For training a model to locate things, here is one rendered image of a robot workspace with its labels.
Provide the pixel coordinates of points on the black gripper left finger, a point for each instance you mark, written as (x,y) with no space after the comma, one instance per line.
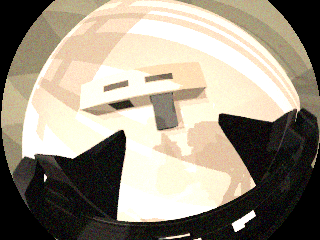
(94,174)

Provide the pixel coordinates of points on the black two-prong plug charger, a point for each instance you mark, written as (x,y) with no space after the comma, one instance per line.
(164,111)

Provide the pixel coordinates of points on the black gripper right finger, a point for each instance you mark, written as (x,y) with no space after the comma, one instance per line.
(256,141)

